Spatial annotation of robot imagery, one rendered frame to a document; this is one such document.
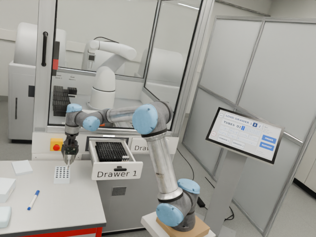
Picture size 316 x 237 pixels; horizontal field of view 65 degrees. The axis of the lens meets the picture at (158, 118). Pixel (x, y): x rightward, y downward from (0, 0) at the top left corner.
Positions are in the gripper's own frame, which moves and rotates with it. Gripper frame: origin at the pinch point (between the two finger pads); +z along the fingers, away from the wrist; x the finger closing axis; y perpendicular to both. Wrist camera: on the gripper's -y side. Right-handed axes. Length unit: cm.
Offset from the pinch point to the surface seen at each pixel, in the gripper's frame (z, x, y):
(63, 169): 7.4, -2.5, -3.9
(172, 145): -1, 76, -26
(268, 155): -13, 136, 8
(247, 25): -109, 189, -136
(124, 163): -5.4, 30.2, 10.1
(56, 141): -3.8, -7.6, -17.1
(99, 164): -5.0, 15.8, 10.9
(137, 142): -3, 46, -23
